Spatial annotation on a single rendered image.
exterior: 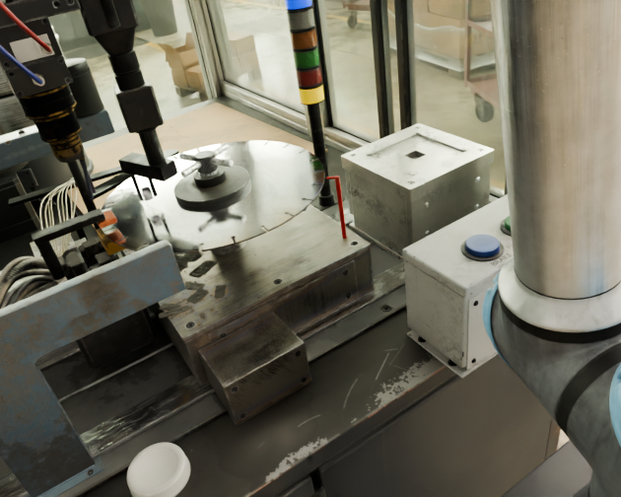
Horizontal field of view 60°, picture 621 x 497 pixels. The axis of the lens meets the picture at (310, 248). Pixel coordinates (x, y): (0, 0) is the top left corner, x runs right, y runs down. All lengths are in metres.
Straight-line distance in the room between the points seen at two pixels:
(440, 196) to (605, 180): 0.49
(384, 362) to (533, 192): 0.41
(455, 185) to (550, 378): 0.46
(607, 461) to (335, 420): 0.33
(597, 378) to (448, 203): 0.49
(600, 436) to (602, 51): 0.27
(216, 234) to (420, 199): 0.33
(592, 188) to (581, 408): 0.18
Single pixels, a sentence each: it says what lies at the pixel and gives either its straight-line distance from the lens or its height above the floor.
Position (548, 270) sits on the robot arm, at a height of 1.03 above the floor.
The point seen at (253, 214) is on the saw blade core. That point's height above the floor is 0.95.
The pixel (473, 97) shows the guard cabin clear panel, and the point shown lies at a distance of 0.99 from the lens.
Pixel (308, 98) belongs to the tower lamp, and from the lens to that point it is 1.00.
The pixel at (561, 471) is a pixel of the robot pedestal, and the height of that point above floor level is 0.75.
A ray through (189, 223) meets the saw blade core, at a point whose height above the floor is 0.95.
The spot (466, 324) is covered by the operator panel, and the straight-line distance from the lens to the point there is 0.68.
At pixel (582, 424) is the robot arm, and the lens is 0.49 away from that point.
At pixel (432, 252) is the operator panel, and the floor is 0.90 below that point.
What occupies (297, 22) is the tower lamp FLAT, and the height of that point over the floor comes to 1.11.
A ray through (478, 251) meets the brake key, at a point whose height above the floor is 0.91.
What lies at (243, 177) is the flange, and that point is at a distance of 0.80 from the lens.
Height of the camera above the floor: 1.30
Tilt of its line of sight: 34 degrees down
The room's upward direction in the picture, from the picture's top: 10 degrees counter-clockwise
